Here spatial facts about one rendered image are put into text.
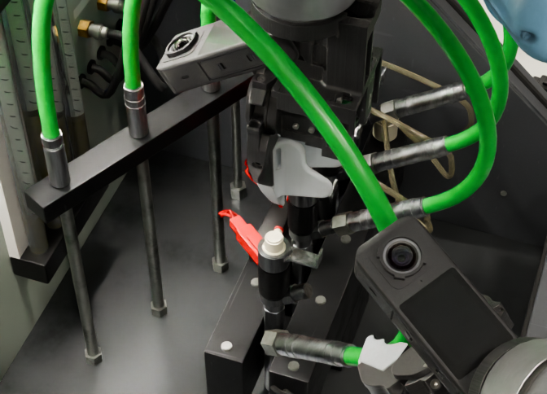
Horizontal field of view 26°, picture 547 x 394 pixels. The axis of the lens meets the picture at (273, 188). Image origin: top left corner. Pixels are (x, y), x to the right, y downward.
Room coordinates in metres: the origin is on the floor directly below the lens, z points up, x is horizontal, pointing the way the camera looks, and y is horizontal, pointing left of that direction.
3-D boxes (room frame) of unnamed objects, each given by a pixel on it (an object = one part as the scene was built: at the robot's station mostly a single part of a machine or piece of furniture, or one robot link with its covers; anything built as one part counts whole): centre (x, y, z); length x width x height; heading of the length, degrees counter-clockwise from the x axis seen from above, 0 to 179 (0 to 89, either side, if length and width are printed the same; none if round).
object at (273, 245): (0.65, 0.00, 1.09); 0.02 x 0.02 x 0.03
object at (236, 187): (0.95, 0.04, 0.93); 0.02 x 0.02 x 0.19; 71
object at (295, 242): (0.72, -0.04, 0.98); 0.05 x 0.03 x 0.21; 71
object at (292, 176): (0.63, -0.02, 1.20); 0.06 x 0.03 x 0.09; 71
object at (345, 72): (0.64, -0.03, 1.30); 0.09 x 0.08 x 0.12; 71
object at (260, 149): (0.63, 0.00, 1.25); 0.05 x 0.02 x 0.09; 161
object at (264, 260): (0.65, -0.01, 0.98); 0.05 x 0.03 x 0.21; 71
